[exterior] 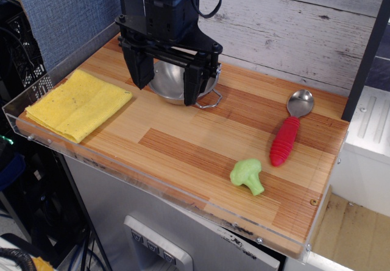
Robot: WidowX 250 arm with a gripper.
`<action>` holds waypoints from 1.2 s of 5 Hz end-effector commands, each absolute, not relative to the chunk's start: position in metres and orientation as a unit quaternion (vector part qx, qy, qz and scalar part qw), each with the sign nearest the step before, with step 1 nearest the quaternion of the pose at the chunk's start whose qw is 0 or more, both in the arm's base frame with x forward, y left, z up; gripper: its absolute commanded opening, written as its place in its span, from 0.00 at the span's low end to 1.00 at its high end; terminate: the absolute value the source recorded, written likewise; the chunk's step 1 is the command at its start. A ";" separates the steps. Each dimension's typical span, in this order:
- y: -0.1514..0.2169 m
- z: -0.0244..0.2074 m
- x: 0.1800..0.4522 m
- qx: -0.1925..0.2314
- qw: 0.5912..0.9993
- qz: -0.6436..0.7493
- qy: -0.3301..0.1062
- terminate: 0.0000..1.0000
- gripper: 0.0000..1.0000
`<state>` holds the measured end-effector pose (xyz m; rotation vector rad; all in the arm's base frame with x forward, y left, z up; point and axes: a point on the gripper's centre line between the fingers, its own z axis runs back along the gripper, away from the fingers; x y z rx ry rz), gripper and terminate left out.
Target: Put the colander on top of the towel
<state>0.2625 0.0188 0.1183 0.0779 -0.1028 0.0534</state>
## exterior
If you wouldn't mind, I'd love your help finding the white plastic unit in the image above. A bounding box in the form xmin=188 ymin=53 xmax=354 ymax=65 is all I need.
xmin=330 ymin=86 xmax=389 ymax=216

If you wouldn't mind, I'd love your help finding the green toy broccoli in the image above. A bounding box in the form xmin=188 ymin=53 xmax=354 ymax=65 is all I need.
xmin=230 ymin=158 xmax=264 ymax=196

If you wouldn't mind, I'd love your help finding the dark vertical post right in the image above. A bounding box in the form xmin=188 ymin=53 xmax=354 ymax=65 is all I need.
xmin=341 ymin=0 xmax=389 ymax=122

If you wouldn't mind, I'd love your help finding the yellow folded rag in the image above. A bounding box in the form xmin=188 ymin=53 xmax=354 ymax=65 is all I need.
xmin=26 ymin=69 xmax=132 ymax=144

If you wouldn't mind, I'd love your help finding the black plastic crate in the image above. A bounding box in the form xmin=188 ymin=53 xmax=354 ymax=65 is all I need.
xmin=1 ymin=0 xmax=53 ymax=104

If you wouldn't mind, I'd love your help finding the red handled metal spoon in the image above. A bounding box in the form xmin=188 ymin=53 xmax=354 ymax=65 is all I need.
xmin=269 ymin=90 xmax=314 ymax=167

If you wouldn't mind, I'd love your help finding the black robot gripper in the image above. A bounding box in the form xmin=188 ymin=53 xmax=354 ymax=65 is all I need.
xmin=119 ymin=0 xmax=222 ymax=106

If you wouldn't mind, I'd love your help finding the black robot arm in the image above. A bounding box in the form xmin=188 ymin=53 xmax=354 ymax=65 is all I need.
xmin=115 ymin=0 xmax=223 ymax=106

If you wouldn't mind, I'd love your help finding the silver toy fridge cabinet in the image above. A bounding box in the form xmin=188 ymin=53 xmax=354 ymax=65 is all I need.
xmin=65 ymin=157 xmax=286 ymax=270

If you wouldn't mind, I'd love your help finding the silver metal pan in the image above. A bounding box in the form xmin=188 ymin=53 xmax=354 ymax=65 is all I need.
xmin=148 ymin=61 xmax=222 ymax=109

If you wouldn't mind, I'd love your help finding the clear acrylic table guard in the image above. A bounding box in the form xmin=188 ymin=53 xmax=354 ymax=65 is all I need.
xmin=5 ymin=38 xmax=348 ymax=259

